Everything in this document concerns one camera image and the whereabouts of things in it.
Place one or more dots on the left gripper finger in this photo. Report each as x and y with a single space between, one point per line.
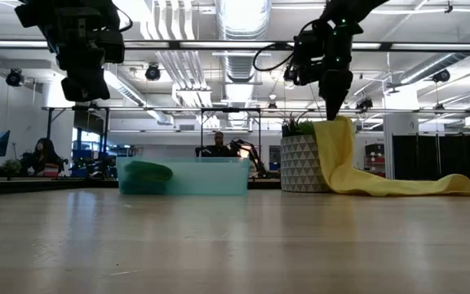
97 89
73 90

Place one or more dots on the yellow microfiber towel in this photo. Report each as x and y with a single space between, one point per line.
341 171

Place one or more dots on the green microfiber towel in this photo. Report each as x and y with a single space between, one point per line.
147 171

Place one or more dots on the teal microfiber towel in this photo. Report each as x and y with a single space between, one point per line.
137 188

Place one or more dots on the translucent teal plastic bin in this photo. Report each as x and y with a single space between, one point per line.
210 177

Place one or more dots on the black background robot arm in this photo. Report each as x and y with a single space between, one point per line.
253 153

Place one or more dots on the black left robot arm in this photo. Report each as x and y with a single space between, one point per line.
76 20

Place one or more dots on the black hanging spotlight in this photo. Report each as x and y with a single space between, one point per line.
441 76
14 77
364 103
152 72

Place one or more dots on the plant in patterned pot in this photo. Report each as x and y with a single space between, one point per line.
300 163

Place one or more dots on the white column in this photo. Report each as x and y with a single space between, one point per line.
400 130

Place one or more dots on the person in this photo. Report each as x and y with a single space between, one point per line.
44 157
218 148

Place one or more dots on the black partition panels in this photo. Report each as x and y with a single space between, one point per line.
422 157

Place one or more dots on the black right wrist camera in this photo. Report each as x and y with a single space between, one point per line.
304 61

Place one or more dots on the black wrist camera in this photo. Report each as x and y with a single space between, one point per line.
304 61
112 47

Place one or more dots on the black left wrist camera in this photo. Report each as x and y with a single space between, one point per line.
112 47

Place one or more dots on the silver air duct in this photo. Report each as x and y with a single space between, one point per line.
243 24

